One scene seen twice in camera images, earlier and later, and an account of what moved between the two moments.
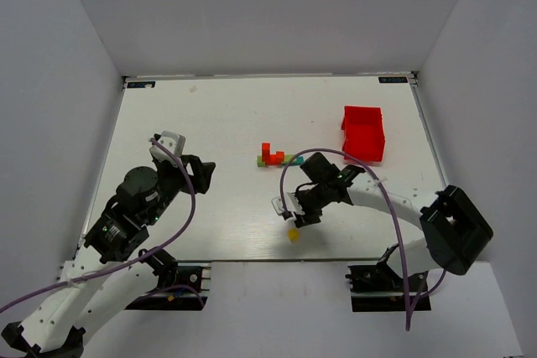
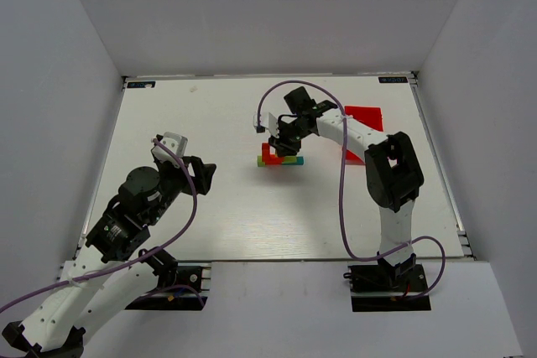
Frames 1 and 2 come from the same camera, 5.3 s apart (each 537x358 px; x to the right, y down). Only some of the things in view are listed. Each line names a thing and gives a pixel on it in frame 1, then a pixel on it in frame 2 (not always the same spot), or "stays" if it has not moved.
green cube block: x=259 y=162 stays
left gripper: x=194 y=169 stays
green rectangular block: x=287 y=158 stays
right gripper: x=305 y=211 -> x=284 y=142
